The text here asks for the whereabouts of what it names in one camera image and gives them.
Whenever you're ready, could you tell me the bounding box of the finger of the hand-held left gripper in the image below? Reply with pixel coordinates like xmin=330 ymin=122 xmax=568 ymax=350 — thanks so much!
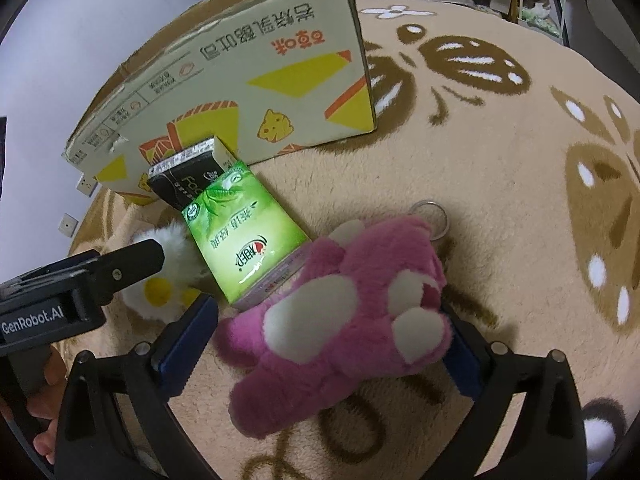
xmin=92 ymin=239 xmax=166 ymax=307

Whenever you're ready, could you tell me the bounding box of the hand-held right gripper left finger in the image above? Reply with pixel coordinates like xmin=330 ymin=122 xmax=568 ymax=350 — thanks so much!
xmin=52 ymin=294 xmax=219 ymax=480

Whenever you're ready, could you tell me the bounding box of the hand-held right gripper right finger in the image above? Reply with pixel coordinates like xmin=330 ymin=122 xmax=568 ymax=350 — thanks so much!
xmin=425 ymin=305 xmax=588 ymax=480

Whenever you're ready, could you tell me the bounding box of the pink plush bear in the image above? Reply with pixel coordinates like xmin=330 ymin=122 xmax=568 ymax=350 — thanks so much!
xmin=214 ymin=199 xmax=456 ymax=438

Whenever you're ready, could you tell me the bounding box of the printed cardboard box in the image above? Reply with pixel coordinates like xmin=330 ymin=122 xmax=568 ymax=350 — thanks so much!
xmin=61 ymin=0 xmax=378 ymax=207

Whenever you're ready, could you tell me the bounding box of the person's left hand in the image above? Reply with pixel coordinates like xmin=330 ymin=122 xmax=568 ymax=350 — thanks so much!
xmin=25 ymin=350 xmax=68 ymax=467

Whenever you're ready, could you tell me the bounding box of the white flower plush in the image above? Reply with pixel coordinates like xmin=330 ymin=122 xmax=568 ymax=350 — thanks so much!
xmin=122 ymin=220 xmax=211 ymax=321

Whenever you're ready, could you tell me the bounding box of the black foil packet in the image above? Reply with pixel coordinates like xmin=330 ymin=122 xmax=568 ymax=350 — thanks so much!
xmin=147 ymin=136 xmax=240 ymax=213

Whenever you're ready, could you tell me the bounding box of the green tissue pack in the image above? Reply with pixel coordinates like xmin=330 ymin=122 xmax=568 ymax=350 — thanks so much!
xmin=181 ymin=159 xmax=313 ymax=311

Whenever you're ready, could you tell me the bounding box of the beige patterned blanket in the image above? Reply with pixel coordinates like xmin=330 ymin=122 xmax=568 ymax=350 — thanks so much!
xmin=65 ymin=0 xmax=640 ymax=480

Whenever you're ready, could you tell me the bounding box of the pale green bundle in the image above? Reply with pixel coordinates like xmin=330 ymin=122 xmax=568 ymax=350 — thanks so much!
xmin=520 ymin=2 xmax=561 ymax=36

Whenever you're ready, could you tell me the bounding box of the messy pile of magazines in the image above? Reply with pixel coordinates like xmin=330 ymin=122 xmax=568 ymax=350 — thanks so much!
xmin=400 ymin=0 xmax=511 ymax=16

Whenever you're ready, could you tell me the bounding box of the white metal cart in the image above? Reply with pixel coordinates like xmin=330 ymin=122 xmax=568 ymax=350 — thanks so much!
xmin=515 ymin=0 xmax=571 ymax=43

